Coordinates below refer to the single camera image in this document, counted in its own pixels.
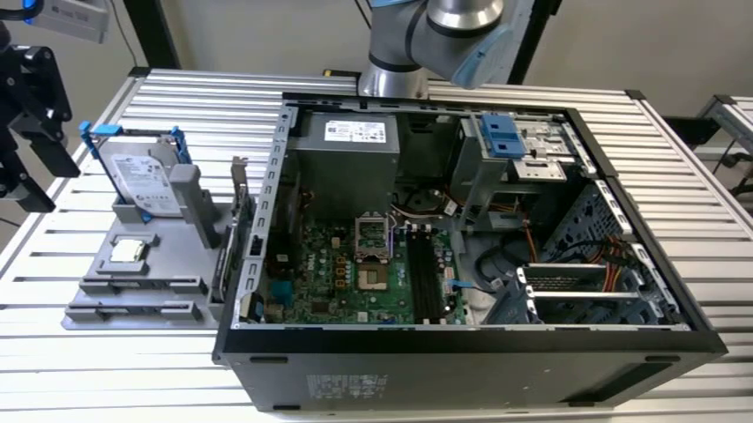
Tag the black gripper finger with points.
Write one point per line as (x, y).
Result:
(50, 110)
(18, 185)

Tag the metal disk bay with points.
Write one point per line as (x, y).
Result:
(565, 269)

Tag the green motherboard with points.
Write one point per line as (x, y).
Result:
(318, 273)

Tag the silver CPU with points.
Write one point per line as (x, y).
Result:
(129, 251)

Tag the blue drive latch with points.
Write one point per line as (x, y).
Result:
(500, 136)

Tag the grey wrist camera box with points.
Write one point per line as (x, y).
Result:
(74, 20)

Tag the black stand post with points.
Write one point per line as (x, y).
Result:
(544, 26)
(156, 35)

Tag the black RAM slot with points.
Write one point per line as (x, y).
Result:
(429, 273)
(423, 273)
(416, 273)
(436, 273)

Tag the RAM stick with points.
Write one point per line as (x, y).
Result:
(133, 307)
(145, 280)

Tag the hard disk in blue carrier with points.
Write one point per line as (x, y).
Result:
(138, 176)

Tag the aluminium side table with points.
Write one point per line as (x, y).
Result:
(730, 110)

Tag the thin metal locking lever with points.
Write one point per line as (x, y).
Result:
(392, 242)

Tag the grey power supply unit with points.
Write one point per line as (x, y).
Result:
(348, 176)

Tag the black PC case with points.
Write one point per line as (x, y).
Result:
(412, 379)

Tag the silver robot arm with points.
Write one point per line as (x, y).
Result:
(400, 39)

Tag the grey parts rack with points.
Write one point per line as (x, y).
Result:
(172, 247)

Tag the CPU socket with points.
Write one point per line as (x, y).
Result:
(373, 276)

